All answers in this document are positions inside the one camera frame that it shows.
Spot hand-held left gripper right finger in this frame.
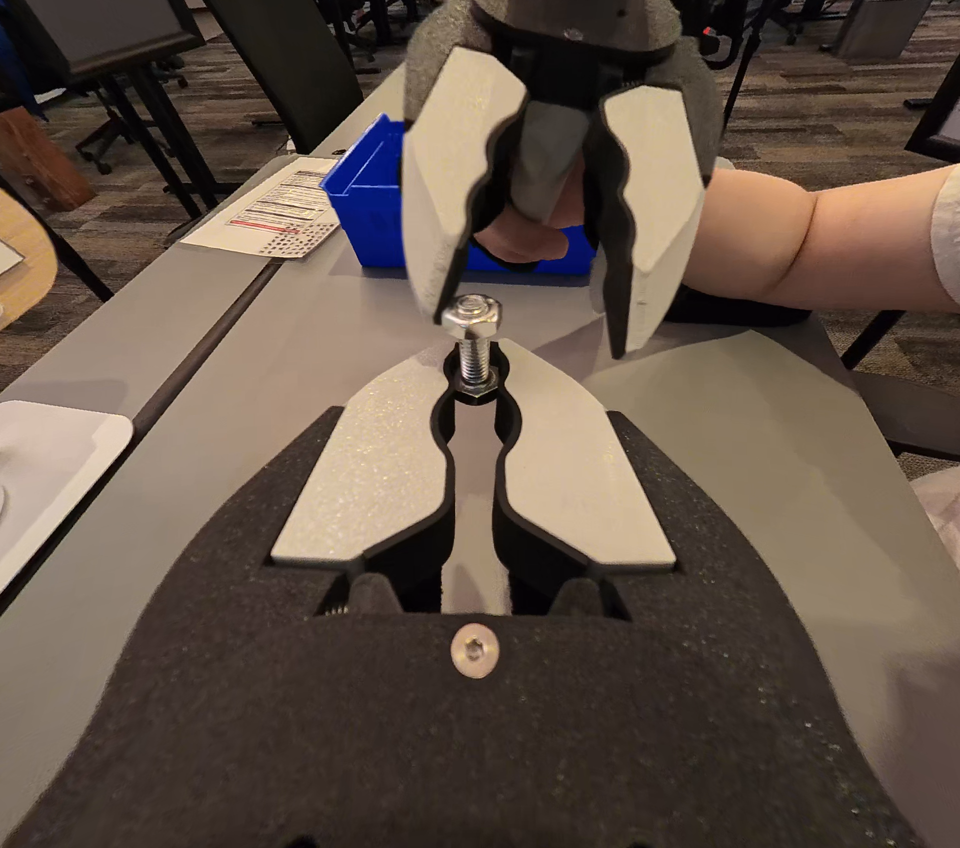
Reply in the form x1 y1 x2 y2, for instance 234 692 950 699
491 338 680 576

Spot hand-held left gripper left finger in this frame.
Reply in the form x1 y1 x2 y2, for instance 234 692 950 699
270 338 459 575

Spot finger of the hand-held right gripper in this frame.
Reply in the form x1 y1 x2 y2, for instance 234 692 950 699
401 46 531 328
587 85 708 362

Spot blue plastic bin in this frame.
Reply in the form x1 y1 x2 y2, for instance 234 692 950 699
321 113 601 278

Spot short silver bolt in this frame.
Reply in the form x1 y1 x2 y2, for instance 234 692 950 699
450 372 502 404

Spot silver hex bolt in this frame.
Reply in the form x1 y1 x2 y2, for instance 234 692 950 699
440 293 505 393

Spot person's right forearm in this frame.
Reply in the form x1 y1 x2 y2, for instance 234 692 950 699
678 162 960 313

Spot person's right hand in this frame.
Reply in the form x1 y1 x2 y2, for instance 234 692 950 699
472 172 589 264

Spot black wrist rest pad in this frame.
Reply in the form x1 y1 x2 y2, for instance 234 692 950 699
663 286 813 330

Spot printed paper sheet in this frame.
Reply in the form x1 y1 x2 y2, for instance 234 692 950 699
180 169 342 260

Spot grey metal box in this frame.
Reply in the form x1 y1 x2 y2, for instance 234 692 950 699
831 0 940 63

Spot RIGHT marker sign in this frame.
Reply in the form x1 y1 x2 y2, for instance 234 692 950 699
903 49 960 163

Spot white document stand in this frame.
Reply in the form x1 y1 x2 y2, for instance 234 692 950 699
0 400 135 594

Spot brown wooden block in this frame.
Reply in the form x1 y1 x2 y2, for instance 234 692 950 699
0 106 97 213

